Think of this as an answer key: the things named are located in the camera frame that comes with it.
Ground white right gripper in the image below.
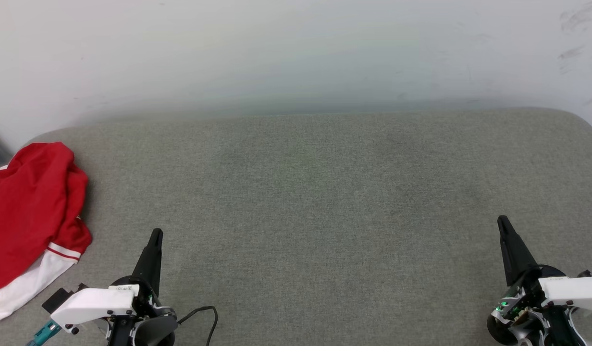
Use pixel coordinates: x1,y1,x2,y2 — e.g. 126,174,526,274
497,215,592,309

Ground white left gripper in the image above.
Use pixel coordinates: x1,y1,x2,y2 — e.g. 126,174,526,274
50,228,177,346

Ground black cable with teal connector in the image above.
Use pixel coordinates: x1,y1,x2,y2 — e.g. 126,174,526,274
26,321,62,346

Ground red and white shirt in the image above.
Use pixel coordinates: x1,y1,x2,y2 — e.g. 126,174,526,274
0,142,93,321

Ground thin black looped cable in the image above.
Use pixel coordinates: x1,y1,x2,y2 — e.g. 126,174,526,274
177,306,219,346

